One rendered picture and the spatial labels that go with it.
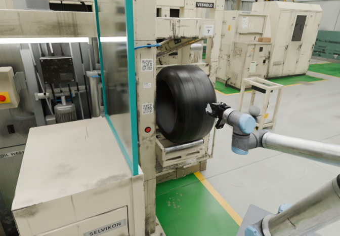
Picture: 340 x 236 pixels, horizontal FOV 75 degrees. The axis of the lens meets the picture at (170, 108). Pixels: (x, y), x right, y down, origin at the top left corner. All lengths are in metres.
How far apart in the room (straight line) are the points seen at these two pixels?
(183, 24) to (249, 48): 4.36
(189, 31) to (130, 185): 1.28
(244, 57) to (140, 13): 4.82
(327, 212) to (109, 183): 0.75
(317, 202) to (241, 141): 0.42
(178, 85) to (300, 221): 0.92
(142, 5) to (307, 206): 1.21
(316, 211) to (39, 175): 0.98
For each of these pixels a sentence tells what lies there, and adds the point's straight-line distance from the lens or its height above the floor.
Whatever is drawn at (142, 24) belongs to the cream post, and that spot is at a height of 1.75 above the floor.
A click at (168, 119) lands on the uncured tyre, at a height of 0.98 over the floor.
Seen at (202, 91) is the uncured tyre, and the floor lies 1.35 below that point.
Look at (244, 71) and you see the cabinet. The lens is 6.09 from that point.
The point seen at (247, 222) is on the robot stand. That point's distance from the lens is 1.65.
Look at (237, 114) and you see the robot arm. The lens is 1.19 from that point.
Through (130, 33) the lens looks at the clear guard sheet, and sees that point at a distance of 0.63.
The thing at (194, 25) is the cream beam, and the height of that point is 1.73.
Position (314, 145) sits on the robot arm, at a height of 1.31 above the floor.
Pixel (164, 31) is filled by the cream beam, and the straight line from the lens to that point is 1.69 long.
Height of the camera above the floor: 1.79
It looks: 23 degrees down
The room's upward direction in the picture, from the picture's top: 2 degrees clockwise
